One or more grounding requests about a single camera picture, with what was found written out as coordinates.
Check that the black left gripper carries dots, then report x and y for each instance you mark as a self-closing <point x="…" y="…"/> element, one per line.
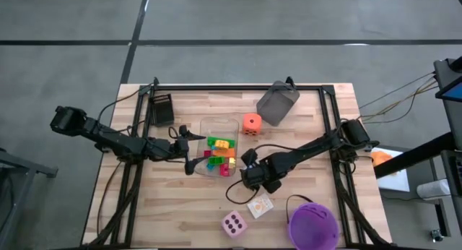
<point x="173" y="149"/>

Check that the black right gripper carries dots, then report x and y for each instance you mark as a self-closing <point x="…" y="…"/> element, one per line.
<point x="261" y="174"/>

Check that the small magenta toy brick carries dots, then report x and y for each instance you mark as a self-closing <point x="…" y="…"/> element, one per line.
<point x="207" y="153"/>

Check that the blue toy brick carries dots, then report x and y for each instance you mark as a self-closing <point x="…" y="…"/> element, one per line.
<point x="210" y="167"/>

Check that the short green toy brick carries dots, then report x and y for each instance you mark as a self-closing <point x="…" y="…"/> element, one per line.
<point x="216" y="160"/>

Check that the small yellow toy brick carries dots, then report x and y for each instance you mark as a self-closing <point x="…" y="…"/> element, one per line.
<point x="232" y="162"/>

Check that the white orange card box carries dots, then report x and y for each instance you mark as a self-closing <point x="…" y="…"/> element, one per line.
<point x="260" y="206"/>

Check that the long yellow toy brick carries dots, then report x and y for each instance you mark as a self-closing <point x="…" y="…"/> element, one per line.
<point x="222" y="144"/>

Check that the red toy brick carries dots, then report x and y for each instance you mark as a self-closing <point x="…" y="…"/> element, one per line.
<point x="225" y="170"/>

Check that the orange toy brick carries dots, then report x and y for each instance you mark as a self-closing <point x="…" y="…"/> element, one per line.
<point x="225" y="153"/>

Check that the long green toy brick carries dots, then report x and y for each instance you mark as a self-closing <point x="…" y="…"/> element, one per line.
<point x="231" y="142"/>

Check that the orange foam dice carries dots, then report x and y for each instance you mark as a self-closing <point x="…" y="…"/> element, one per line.
<point x="252" y="124"/>

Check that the pink foam dice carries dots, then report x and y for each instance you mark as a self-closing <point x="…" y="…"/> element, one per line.
<point x="234" y="224"/>

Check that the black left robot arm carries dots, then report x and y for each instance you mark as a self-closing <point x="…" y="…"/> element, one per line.
<point x="108" y="138"/>

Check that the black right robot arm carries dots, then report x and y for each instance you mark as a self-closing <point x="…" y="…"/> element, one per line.
<point x="310" y="147"/>

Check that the clear plastic bin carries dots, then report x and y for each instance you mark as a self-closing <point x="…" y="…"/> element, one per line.
<point x="220" y="129"/>

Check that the black plastic basket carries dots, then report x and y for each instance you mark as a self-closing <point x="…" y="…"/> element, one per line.
<point x="161" y="110"/>

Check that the orange object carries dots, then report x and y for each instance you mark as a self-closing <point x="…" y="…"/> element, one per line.
<point x="382" y="159"/>

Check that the white paper sheet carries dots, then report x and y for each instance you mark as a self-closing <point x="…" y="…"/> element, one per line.
<point x="397" y="177"/>

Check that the black beam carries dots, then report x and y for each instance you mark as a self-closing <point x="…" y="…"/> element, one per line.
<point x="415" y="156"/>

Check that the white cylinder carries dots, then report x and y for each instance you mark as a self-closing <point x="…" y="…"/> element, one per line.
<point x="433" y="189"/>

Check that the black monitor with blue screen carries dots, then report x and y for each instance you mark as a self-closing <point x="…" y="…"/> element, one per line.
<point x="453" y="112"/>

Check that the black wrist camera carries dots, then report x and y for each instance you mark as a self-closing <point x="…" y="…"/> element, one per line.
<point x="249" y="157"/>

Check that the black metal table frame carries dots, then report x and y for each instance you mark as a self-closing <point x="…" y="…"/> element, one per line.
<point x="234" y="87"/>

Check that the grey metal table frame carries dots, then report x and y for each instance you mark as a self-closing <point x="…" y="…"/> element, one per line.
<point x="21" y="167"/>

